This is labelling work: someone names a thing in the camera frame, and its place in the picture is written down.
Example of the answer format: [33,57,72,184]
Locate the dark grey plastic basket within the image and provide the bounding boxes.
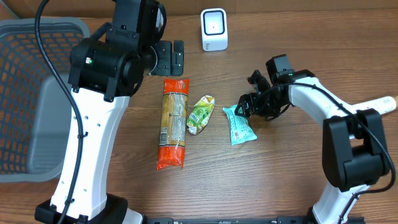
[1,19,72,183]

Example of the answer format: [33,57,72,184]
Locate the orange noodle packet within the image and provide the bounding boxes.
[157,78,189,170]

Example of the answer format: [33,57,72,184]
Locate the white barcode scanner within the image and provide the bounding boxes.
[200,8,228,52]

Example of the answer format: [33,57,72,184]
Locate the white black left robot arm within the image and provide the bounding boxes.
[35,0,184,224]

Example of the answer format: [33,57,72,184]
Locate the teal snack packet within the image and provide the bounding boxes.
[223,105,257,146]

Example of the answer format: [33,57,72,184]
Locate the white tube with gold cap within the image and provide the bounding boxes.
[353,96,397,114]

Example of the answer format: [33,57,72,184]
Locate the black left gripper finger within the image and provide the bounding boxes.
[171,58,184,77]
[173,40,184,59]

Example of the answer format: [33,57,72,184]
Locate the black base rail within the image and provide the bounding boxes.
[146,216,364,224]

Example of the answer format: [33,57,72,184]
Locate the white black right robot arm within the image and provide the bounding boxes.
[234,70,396,223]

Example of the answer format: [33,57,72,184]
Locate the green yellow snack packet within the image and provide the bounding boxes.
[187,95,215,135]

